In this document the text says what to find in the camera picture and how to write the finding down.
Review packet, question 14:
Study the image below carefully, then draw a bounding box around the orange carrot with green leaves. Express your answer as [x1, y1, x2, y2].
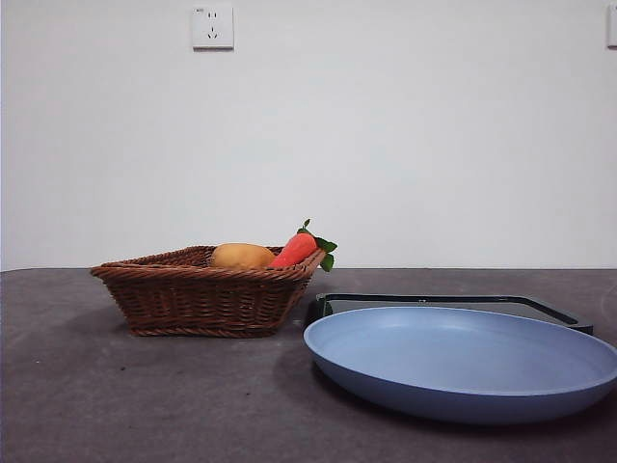
[268, 219, 338, 273]

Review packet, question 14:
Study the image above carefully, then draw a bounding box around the yellow potato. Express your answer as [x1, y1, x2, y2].
[210, 242, 277, 270]

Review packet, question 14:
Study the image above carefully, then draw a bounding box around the brown wicker basket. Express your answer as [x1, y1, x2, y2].
[90, 244, 328, 339]

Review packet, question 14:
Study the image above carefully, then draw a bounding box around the blue round plate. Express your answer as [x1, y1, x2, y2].
[303, 306, 617, 425]

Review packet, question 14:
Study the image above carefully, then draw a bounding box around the white wall socket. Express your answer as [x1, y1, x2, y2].
[192, 4, 236, 52]

